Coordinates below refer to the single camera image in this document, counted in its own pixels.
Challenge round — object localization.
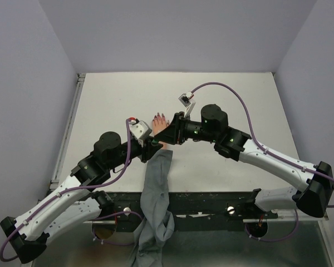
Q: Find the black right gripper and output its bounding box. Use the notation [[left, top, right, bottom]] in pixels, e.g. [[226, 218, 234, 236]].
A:
[[154, 111, 218, 145]]

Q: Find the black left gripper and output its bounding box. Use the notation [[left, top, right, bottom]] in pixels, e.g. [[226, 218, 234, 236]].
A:
[[107, 136, 164, 171]]

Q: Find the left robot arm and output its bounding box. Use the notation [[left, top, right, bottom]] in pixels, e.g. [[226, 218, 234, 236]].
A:
[[0, 131, 162, 264]]

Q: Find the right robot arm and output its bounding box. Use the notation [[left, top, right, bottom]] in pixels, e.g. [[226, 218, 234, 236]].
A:
[[155, 104, 334, 218]]

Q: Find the grey sleeve forearm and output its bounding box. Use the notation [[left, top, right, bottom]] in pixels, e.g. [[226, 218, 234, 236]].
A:
[[128, 149, 175, 266]]

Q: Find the mannequin hand with painted nails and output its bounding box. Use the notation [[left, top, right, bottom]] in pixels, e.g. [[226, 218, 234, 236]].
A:
[[152, 112, 170, 136]]

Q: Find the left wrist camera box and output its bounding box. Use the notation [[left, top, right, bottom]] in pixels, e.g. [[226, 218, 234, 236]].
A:
[[129, 117, 152, 147]]

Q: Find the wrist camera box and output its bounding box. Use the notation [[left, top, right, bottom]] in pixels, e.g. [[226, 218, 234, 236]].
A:
[[129, 117, 152, 147], [178, 91, 196, 118]]

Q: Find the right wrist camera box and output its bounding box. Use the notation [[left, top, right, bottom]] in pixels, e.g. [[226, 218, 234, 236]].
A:
[[178, 91, 196, 118]]

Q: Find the black mounting base plate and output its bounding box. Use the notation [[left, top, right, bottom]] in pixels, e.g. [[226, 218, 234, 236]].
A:
[[100, 192, 278, 232]]

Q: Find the aluminium rail left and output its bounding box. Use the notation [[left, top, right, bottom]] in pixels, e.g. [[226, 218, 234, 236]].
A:
[[50, 73, 86, 188]]

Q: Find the aluminium rail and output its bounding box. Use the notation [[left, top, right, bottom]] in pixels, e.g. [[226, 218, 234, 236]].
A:
[[84, 210, 329, 224], [50, 73, 86, 188]]

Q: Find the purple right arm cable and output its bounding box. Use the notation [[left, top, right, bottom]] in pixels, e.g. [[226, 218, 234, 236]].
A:
[[189, 82, 334, 242]]

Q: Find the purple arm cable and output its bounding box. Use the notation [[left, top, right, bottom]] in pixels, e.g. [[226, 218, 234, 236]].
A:
[[0, 118, 145, 262], [189, 82, 334, 242]]

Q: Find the aluminium rail front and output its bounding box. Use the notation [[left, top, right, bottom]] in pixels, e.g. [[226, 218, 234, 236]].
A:
[[84, 210, 329, 224]]

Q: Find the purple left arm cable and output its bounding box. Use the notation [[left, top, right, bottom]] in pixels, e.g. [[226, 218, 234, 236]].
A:
[[0, 118, 145, 262]]

